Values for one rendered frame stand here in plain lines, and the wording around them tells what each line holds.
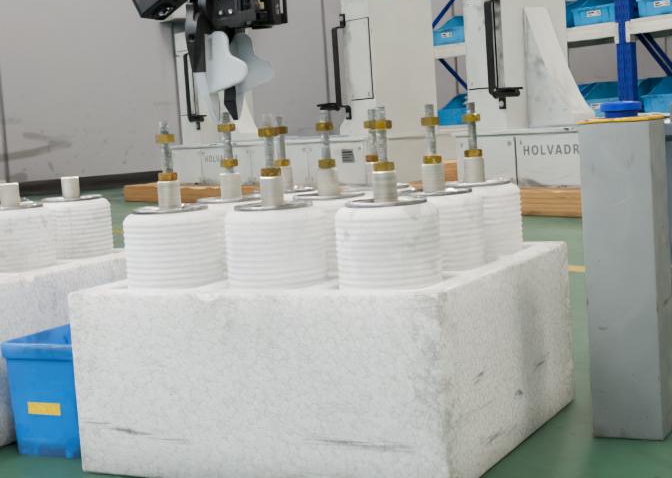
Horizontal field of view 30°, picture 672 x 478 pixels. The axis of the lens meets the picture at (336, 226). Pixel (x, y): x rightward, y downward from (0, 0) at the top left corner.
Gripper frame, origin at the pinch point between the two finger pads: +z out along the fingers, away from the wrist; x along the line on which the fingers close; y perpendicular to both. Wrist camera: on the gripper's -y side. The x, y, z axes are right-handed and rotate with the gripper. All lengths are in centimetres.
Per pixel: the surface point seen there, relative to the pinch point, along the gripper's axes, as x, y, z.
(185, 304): -19.4, 6.9, 18.1
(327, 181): -0.9, 12.9, 8.3
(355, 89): 317, -138, -10
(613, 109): 5.9, 41.2, 2.8
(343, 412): -19.3, 22.6, 27.6
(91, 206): 10.1, -26.4, 10.8
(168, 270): -16.0, 2.9, 15.4
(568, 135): 256, -37, 11
